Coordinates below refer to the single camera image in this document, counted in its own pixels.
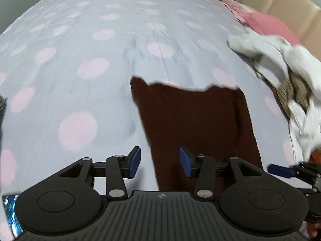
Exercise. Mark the pink pillow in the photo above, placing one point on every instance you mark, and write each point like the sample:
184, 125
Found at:
265, 22

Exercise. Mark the rust orange garment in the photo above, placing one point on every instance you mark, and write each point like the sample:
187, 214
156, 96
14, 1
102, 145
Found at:
316, 155

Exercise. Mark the maroon sweater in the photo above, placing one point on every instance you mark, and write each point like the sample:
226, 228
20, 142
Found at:
195, 120

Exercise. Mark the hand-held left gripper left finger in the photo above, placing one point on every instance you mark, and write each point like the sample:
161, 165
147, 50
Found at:
135, 161

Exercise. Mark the olive striped garment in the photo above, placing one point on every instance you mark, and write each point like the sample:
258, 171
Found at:
293, 90

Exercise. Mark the polka dot bed sheet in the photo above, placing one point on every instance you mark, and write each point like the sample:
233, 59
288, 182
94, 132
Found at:
100, 42

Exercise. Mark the grey striped folded clothes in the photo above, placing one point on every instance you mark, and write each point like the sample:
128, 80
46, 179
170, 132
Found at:
2, 110

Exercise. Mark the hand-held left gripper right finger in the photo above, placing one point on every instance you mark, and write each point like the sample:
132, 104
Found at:
184, 162

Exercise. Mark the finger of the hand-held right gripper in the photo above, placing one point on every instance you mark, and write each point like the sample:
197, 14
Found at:
279, 170

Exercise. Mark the white crumpled garment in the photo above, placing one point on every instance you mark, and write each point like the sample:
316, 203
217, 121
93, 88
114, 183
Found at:
301, 62

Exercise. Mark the black smartphone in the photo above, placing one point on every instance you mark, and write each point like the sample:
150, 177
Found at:
11, 213

